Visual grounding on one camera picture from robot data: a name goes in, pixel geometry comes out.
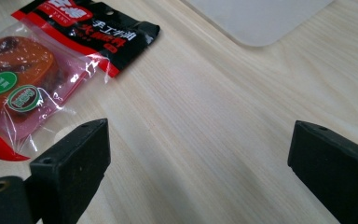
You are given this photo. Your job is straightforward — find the clear plastic container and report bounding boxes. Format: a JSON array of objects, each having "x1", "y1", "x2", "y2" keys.
[{"x1": 180, "y1": 0, "x2": 337, "y2": 48}]

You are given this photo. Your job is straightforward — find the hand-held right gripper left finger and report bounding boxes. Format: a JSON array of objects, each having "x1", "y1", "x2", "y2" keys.
[{"x1": 29, "y1": 118, "x2": 112, "y2": 224}]

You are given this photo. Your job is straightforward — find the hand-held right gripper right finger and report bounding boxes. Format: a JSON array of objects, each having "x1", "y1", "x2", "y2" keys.
[{"x1": 287, "y1": 119, "x2": 358, "y2": 224}]

